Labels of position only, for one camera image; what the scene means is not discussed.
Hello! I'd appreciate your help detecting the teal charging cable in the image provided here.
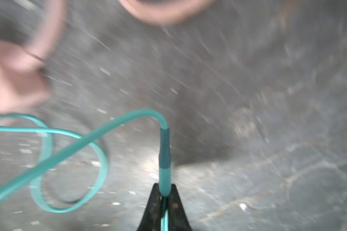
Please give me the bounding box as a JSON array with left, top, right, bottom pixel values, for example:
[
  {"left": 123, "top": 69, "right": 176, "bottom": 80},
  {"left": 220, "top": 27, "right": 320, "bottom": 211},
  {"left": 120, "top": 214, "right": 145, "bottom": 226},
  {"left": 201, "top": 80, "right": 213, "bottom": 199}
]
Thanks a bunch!
[{"left": 0, "top": 109, "right": 173, "bottom": 231}]

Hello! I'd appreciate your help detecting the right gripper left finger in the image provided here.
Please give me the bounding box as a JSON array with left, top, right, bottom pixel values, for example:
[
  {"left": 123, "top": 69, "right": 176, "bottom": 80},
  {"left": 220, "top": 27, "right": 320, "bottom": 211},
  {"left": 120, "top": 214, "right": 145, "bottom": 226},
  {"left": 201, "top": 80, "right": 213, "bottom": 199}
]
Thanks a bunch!
[{"left": 137, "top": 183, "right": 162, "bottom": 231}]

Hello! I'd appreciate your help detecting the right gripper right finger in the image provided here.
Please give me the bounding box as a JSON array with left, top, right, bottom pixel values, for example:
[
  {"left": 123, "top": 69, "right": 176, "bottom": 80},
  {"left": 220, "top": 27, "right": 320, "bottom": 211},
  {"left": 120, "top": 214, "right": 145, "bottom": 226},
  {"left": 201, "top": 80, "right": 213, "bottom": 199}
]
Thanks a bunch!
[{"left": 168, "top": 184, "right": 192, "bottom": 231}]

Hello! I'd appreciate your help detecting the pink power strip cord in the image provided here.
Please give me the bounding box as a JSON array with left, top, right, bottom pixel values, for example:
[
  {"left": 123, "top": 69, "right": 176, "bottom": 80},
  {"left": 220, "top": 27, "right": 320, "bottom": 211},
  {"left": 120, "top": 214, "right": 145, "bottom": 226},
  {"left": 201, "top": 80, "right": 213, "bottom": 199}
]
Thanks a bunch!
[{"left": 24, "top": 0, "right": 217, "bottom": 60}]

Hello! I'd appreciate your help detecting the pink power strip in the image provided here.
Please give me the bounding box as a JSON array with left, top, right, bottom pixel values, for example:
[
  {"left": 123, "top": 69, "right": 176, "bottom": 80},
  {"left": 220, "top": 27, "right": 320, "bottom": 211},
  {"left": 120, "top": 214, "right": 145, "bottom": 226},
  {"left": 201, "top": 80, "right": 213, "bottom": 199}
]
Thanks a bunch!
[{"left": 0, "top": 40, "right": 49, "bottom": 114}]

